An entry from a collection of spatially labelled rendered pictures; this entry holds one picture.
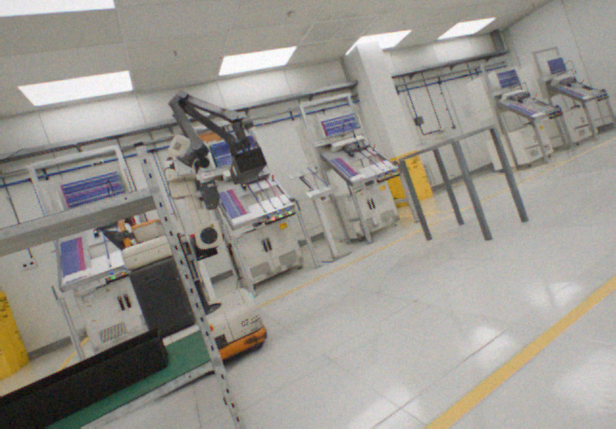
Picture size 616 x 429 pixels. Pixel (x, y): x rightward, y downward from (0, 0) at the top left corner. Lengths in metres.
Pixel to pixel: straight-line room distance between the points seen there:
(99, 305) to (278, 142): 3.54
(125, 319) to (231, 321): 1.82
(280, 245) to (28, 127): 3.67
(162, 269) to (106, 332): 1.79
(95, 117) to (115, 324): 3.03
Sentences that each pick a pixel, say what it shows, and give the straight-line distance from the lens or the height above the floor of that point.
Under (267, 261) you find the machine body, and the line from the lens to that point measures 3.83.
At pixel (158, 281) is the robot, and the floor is 0.58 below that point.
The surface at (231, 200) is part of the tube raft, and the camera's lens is 3.69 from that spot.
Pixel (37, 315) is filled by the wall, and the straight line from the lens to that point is 5.59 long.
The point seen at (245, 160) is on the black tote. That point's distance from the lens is 2.09.
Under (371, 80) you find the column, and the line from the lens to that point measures 6.44.
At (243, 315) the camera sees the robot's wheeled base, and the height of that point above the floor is 0.23.
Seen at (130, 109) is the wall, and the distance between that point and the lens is 5.72.
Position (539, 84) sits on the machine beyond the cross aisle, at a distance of 8.17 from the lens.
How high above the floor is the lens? 0.75
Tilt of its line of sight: 1 degrees down
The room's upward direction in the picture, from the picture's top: 19 degrees counter-clockwise
